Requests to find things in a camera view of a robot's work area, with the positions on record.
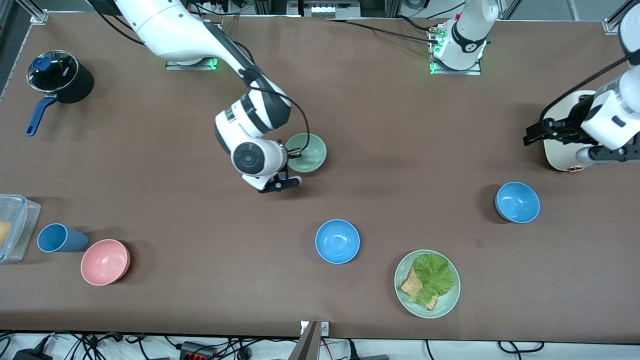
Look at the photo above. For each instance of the green bowl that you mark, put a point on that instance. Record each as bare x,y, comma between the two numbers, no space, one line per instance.
312,155

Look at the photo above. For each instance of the blue bowl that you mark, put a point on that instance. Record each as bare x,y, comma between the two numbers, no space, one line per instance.
337,241
517,201

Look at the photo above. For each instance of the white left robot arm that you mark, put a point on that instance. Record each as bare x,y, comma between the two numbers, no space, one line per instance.
470,30

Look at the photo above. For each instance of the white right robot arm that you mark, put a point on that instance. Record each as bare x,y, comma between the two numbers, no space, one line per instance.
170,30

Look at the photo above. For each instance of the pink bowl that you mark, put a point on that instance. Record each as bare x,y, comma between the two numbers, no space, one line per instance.
104,262

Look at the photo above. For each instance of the cream white toaster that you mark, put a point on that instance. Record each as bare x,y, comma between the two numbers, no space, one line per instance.
557,157

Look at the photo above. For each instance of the white power strip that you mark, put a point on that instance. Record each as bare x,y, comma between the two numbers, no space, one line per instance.
325,10

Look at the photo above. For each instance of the brown bread slice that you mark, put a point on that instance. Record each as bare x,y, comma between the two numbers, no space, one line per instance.
411,287

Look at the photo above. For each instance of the green lettuce leaf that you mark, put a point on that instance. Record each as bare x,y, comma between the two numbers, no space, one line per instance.
435,275

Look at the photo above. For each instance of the black orange power box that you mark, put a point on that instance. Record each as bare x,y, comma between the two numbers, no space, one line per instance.
197,351

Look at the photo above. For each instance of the green plate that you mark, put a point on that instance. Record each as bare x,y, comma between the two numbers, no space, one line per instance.
430,311

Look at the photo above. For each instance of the blue cup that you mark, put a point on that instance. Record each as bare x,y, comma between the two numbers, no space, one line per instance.
52,237

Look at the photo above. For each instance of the black plug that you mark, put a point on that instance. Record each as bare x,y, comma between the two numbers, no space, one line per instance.
372,357

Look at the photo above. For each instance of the clear plastic food container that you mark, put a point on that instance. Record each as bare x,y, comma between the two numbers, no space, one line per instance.
27,220

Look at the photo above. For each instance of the yellow food piece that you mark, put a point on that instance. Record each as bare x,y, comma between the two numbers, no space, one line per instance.
4,234

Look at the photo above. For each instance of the black power adapter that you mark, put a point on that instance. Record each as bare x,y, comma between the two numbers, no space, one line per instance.
30,356

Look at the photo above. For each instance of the aluminium corner bracket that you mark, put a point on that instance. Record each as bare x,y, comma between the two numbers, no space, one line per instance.
611,25
40,16

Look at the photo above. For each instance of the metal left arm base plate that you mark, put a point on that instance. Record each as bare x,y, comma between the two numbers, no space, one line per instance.
457,72

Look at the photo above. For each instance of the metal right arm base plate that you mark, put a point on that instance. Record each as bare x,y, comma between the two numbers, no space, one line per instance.
192,66

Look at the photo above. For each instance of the white clamp bracket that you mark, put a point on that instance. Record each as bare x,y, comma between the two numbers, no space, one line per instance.
325,328

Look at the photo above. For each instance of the grey metal camera pole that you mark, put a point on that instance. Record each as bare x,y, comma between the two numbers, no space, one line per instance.
306,345

